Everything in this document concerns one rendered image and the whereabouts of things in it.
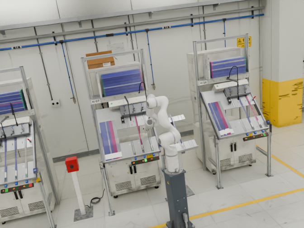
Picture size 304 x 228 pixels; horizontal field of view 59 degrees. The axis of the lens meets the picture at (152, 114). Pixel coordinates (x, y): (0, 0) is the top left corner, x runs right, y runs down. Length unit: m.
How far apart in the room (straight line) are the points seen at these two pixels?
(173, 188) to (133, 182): 1.02
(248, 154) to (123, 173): 1.81
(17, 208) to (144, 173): 1.66
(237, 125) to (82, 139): 2.87
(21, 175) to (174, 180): 1.71
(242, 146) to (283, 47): 2.19
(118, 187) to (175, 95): 2.25
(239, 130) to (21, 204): 2.92
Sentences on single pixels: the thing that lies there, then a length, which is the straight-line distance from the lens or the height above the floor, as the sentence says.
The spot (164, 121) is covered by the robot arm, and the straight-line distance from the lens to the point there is 2.69.
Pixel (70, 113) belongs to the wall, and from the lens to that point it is 5.08.
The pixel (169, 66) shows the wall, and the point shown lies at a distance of 5.11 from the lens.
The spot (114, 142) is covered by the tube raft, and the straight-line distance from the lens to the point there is 3.31.
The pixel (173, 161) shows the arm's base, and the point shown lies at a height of 0.83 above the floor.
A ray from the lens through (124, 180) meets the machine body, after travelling 3.74.
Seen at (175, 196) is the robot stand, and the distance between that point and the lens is 2.92.
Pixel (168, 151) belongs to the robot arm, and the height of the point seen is 0.94.
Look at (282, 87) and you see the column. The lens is 5.61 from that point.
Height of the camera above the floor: 2.11
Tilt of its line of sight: 17 degrees down
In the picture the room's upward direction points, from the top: 8 degrees counter-clockwise
